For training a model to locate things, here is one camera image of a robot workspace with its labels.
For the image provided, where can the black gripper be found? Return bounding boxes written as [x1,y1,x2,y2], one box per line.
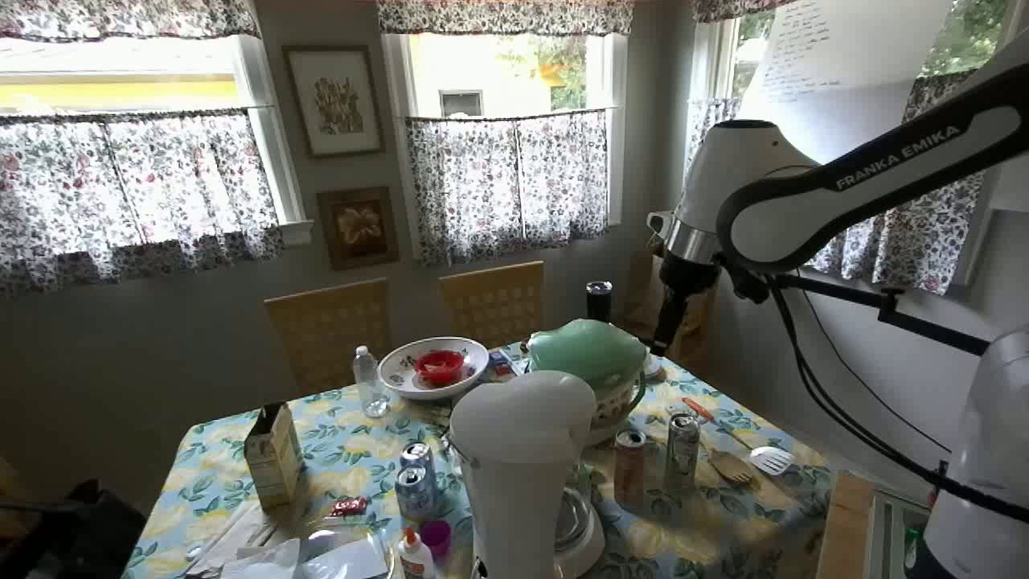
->
[648,251,722,357]

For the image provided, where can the silver drink can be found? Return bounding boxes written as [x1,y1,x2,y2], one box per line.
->
[663,411,701,498]

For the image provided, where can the orange drink can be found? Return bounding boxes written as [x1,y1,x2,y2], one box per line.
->
[612,429,648,510]

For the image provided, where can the white scrubber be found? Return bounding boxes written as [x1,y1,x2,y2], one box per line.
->
[747,445,799,479]

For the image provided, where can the wooden lattice back chair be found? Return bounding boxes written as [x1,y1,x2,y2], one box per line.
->
[437,258,547,348]
[261,277,397,399]

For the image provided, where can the floral cafe curtain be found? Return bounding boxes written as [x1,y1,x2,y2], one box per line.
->
[0,111,283,286]
[406,108,615,268]
[686,74,990,300]

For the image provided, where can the blue white drink can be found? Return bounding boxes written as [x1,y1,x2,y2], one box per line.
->
[397,441,443,524]

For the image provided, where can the clear plastic water bottle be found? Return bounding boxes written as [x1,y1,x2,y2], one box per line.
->
[349,345,389,417]

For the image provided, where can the purple cup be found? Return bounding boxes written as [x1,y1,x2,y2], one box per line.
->
[419,518,456,560]

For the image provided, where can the white handwritten paper sheet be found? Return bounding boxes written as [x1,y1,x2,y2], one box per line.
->
[736,0,953,167]

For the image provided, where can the white framed window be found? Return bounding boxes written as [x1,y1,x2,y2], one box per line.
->
[0,28,316,251]
[382,28,629,234]

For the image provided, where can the dark framed flower picture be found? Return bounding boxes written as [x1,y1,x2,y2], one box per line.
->
[316,184,401,273]

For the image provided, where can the floral curtain valance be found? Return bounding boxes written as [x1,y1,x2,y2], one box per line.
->
[376,0,637,40]
[0,0,261,43]
[691,0,799,27]

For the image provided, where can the white bottle with red cap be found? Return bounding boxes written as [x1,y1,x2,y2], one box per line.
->
[397,524,437,579]

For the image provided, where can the lemon print tablecloth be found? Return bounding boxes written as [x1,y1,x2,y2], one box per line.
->
[123,351,836,579]

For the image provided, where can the pale framed floral picture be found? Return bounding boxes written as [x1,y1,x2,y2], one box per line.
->
[279,43,387,161]

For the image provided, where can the clear plastic bag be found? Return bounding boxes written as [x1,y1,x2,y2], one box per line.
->
[185,518,391,579]

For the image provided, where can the brown green carton box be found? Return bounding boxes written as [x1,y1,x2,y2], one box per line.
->
[240,404,309,515]

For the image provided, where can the black bag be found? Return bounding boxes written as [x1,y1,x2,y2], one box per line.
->
[0,479,147,579]

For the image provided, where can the orange handled utensil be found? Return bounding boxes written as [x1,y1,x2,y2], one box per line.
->
[678,396,720,424]

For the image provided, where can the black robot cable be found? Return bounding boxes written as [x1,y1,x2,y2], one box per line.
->
[768,271,1029,529]

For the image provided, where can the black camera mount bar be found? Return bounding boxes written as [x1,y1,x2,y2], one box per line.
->
[768,271,990,361]

